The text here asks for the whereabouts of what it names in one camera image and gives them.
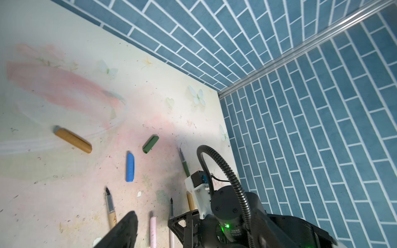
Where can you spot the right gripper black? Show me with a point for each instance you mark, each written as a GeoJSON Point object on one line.
{"type": "Point", "coordinates": [193, 232]}

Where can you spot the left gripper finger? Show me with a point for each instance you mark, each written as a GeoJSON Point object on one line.
{"type": "Point", "coordinates": [123, 235]}

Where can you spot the tan pen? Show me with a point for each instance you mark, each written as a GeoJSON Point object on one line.
{"type": "Point", "coordinates": [110, 208]}

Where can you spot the pink pen cap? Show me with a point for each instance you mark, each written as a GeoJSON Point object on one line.
{"type": "Point", "coordinates": [153, 232]}

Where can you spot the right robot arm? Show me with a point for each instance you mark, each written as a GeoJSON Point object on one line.
{"type": "Point", "coordinates": [225, 228]}

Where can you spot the green pen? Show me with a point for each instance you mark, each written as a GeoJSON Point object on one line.
{"type": "Point", "coordinates": [184, 163]}

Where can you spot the blue pen cap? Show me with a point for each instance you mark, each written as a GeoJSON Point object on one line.
{"type": "Point", "coordinates": [130, 167]}

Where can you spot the green pen cap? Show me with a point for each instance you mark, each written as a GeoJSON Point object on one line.
{"type": "Point", "coordinates": [150, 143]}

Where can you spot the brown pen cap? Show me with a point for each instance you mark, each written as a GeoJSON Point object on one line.
{"type": "Point", "coordinates": [74, 140]}

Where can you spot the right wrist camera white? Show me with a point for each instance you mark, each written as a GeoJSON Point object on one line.
{"type": "Point", "coordinates": [197, 184]}

